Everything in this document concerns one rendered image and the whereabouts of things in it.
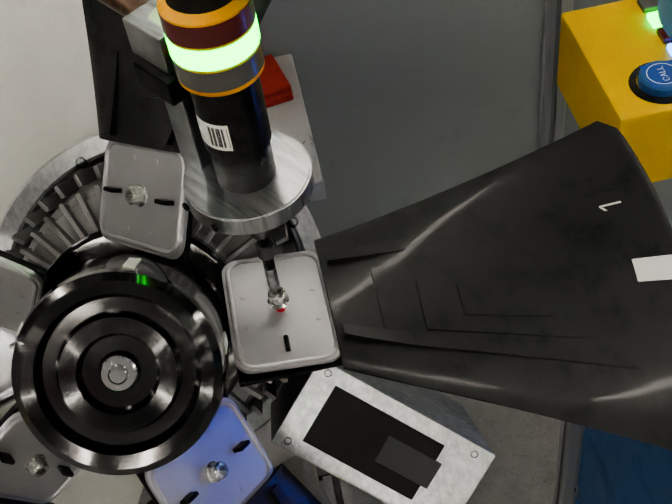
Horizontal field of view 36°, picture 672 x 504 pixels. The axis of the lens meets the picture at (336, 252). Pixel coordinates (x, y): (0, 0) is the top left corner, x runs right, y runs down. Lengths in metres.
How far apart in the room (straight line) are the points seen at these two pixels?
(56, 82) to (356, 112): 0.70
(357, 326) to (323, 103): 0.87
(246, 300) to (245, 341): 0.03
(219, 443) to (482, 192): 0.24
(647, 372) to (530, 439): 1.31
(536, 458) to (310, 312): 1.33
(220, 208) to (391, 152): 1.02
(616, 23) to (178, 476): 0.60
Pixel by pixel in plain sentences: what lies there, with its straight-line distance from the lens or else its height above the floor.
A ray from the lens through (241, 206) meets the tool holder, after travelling 0.55.
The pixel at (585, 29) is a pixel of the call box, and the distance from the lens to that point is 1.02.
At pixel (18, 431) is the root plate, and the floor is 1.17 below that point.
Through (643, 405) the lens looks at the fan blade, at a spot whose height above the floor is 1.14.
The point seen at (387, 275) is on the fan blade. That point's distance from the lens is 0.66.
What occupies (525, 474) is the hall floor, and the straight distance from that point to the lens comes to 1.93.
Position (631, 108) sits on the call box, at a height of 1.07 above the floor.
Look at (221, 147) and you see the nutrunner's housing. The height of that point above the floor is 1.34.
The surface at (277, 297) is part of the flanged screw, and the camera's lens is 0.64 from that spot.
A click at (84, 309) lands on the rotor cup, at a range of 0.60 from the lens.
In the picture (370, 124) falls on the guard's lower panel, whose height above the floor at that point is 0.68.
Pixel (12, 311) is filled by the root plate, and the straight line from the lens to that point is 0.68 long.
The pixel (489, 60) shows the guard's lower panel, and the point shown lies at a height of 0.75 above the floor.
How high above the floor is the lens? 1.69
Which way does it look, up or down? 49 degrees down
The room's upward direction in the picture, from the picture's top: 10 degrees counter-clockwise
